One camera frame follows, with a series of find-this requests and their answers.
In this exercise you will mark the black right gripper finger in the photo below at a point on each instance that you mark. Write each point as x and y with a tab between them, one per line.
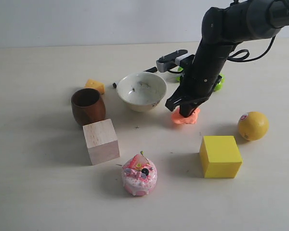
192	109
185	110

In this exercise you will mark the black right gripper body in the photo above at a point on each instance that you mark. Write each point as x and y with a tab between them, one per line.
181	97

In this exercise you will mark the orange putty blob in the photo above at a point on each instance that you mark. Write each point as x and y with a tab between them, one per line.
177	118

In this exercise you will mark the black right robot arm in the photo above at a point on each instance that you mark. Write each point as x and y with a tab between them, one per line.
222	30

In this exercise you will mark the green bone dog toy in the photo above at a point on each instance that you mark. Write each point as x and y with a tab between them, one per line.
218	86

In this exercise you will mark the black marker pen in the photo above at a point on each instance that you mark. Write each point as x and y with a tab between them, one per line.
150	70

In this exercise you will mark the white ceramic bowl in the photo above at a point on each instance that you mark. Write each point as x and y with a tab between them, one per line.
142	91

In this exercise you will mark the yellow cube block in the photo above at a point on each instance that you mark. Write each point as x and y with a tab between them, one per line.
220	157

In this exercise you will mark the yellow lemon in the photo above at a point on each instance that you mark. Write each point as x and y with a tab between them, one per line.
253	126

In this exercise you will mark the pink toy cake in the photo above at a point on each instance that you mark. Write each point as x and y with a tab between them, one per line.
139	175

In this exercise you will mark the light wooden cube block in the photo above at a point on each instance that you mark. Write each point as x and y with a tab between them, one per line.
101	141

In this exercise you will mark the brown wooden cup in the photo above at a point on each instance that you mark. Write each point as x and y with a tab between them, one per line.
87	106

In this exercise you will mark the yellow cheese wedge toy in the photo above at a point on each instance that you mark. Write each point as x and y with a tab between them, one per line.
94	84

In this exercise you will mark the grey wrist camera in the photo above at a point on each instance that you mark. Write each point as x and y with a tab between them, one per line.
181	58

